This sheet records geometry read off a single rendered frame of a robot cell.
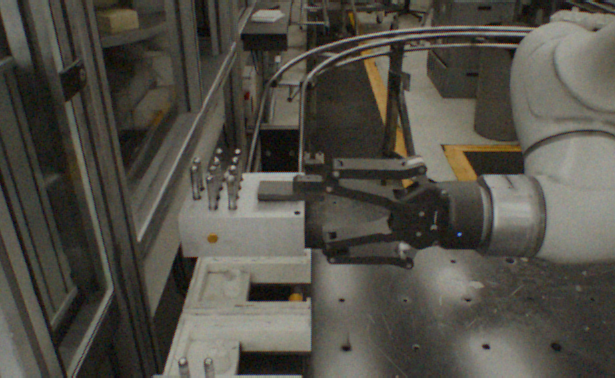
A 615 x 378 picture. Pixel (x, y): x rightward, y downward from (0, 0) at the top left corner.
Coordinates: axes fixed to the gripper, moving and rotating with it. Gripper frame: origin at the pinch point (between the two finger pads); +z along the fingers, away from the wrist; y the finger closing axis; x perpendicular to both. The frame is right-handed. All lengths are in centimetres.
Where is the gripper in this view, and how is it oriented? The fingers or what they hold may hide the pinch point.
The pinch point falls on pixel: (288, 212)
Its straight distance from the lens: 58.0
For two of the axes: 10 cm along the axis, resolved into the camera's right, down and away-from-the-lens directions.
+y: 0.2, -8.7, -4.9
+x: 0.0, 4.9, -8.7
